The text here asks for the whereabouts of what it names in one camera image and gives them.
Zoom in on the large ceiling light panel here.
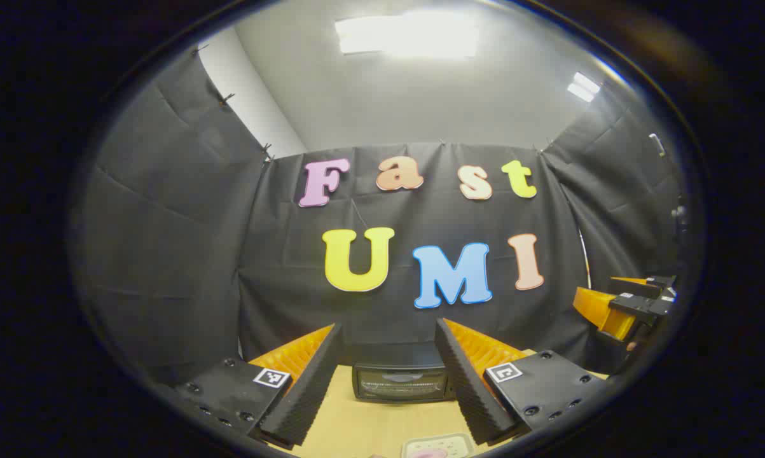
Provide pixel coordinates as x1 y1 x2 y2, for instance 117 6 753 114
334 11 480 59

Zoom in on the beige baking tray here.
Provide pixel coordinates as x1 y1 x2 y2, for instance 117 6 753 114
401 433 476 458

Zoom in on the black electric oven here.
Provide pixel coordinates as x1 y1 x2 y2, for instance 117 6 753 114
352 343 457 403

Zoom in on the black backdrop cloth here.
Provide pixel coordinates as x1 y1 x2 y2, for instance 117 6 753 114
71 48 688 384

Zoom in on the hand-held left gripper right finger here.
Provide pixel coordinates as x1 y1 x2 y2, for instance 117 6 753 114
434 318 609 446

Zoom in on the small ceiling light panel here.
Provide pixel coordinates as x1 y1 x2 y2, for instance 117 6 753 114
567 72 602 103

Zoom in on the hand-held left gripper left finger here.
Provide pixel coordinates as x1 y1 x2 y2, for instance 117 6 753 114
176 323 343 447

